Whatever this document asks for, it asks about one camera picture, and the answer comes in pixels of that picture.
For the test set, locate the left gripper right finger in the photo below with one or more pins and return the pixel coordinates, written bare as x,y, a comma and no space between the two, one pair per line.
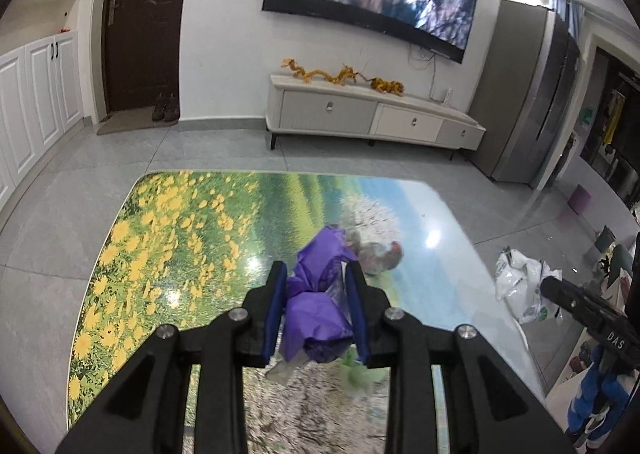
367,305

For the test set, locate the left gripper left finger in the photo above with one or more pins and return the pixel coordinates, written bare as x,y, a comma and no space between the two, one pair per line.
265,307

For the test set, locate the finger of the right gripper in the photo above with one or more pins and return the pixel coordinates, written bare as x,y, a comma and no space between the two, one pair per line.
559,292

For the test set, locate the white plastic bag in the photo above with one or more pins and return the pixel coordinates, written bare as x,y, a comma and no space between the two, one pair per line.
518,279

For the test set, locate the purple stool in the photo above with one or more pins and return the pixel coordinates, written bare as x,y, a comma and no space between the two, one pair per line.
579,200

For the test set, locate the white grey TV cabinet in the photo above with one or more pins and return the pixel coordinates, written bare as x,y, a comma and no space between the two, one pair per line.
324,109

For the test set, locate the golden tiger ornament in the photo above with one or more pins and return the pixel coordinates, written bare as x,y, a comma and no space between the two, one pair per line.
387,87

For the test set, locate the pair of dark shoes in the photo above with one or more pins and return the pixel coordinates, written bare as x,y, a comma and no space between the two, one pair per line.
166,109

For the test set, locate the white router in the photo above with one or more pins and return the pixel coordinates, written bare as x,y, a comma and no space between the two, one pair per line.
447,96

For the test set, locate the golden dragon ornament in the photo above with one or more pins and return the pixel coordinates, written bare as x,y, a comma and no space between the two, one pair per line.
347,73

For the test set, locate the brown door mat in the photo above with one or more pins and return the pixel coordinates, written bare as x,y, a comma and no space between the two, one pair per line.
130,120

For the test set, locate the grey double door refrigerator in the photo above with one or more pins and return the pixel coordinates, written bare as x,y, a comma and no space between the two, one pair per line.
523,92

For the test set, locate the dark brown entrance door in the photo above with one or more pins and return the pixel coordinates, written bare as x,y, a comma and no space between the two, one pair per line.
141,40

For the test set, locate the white lower shoe cabinet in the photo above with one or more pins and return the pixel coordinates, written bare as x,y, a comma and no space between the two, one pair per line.
40,103

